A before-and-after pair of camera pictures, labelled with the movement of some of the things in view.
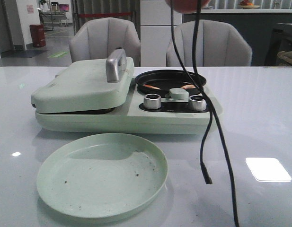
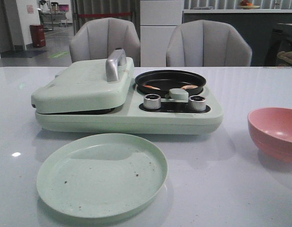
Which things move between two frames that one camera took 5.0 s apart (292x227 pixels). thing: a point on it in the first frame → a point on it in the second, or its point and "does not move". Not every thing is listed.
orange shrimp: [151, 87] does not move
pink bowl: [187, 6] → [274, 130]
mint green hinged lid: [87, 85] does not move
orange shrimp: [187, 86] does not move
